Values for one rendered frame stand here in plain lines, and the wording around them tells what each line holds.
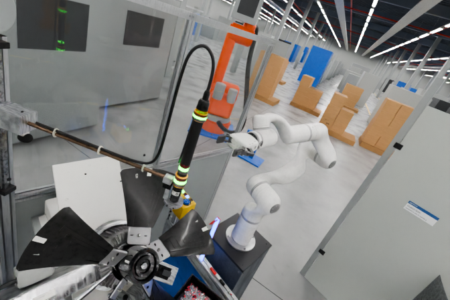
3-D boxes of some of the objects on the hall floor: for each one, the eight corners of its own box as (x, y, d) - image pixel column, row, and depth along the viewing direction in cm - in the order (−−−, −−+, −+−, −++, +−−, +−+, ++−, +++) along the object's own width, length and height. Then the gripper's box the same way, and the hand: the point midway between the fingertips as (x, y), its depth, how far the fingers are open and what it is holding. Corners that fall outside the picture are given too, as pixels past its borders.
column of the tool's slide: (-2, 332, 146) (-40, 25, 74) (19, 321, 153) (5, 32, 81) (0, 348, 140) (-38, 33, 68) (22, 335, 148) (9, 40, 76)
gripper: (240, 123, 107) (213, 126, 94) (270, 144, 97) (244, 151, 85) (235, 137, 110) (207, 142, 97) (263, 159, 100) (238, 167, 88)
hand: (226, 145), depth 92 cm, fingers open, 8 cm apart
